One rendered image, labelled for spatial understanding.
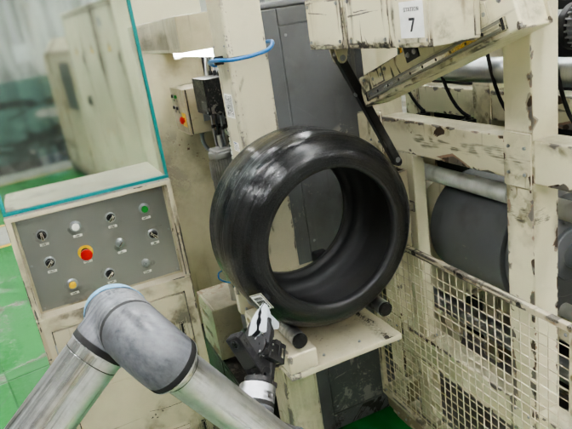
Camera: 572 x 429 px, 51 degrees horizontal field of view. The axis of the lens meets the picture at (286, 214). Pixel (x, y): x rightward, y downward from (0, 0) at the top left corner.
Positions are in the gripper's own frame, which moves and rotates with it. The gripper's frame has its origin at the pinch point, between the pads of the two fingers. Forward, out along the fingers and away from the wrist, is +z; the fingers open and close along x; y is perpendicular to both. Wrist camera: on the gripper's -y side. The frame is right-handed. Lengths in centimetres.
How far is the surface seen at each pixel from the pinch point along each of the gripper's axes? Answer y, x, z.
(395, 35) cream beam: -22, 53, 50
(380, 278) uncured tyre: 25.6, 20.7, 15.1
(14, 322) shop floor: 70, -303, 87
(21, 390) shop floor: 55, -228, 24
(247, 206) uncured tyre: -18.9, 8.7, 17.9
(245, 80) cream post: -22, 2, 65
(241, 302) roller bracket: 19.2, -27.7, 16.0
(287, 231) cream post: 19.6, -11.4, 38.2
